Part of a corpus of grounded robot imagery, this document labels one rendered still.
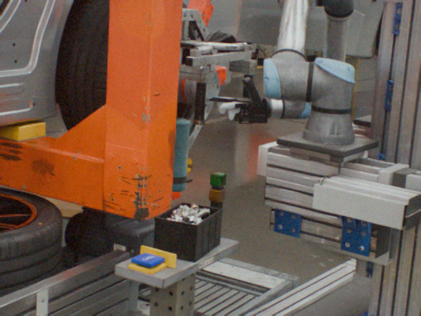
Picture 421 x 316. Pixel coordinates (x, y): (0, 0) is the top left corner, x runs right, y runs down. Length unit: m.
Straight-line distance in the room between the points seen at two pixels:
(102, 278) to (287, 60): 0.87
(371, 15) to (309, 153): 3.28
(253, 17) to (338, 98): 3.21
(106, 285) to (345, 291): 0.87
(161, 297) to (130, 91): 0.62
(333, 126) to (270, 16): 3.17
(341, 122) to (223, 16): 1.52
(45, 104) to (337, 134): 1.04
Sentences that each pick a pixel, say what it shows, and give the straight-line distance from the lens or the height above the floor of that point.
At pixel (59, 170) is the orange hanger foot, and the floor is 0.62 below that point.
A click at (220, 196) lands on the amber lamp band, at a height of 0.59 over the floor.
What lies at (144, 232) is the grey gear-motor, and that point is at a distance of 2.99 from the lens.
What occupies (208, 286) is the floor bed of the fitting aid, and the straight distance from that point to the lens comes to 3.46.
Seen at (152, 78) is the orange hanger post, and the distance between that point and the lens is 2.58.
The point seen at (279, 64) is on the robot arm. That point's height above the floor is 1.03.
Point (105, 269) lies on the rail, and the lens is 2.71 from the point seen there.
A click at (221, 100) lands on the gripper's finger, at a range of 3.09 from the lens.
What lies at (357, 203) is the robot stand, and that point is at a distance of 2.36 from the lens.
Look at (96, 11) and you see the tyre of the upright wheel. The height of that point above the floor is 1.10.
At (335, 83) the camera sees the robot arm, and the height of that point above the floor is 0.99.
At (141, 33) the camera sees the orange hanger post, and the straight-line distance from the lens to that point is 2.57.
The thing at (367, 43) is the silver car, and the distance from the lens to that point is 5.79.
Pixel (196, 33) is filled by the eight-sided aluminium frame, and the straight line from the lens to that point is 3.42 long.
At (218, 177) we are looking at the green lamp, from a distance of 2.71.
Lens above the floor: 1.32
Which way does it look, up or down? 13 degrees down
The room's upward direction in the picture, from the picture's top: 4 degrees clockwise
